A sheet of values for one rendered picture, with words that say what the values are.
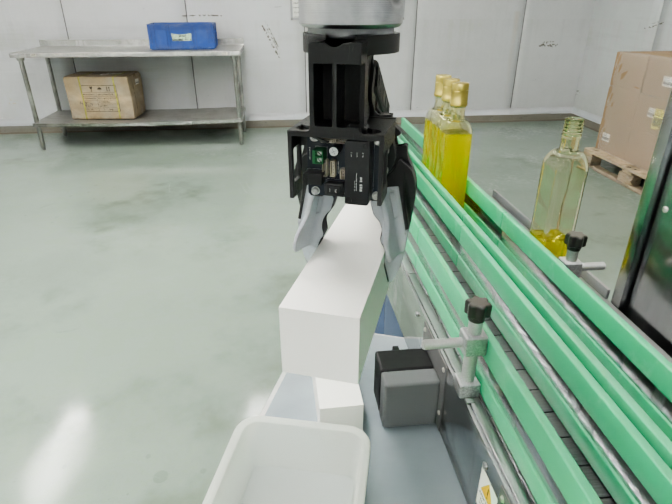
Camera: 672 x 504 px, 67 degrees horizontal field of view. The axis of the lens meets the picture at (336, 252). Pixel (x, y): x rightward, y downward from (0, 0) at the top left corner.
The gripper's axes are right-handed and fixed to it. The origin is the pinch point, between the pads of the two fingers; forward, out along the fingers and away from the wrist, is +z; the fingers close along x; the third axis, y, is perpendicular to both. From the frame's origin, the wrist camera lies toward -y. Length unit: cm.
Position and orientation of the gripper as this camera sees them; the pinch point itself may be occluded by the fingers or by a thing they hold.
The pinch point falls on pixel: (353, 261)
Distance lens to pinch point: 47.9
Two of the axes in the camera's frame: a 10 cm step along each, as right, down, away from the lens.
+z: 0.0, 8.9, 4.5
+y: -2.4, 4.3, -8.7
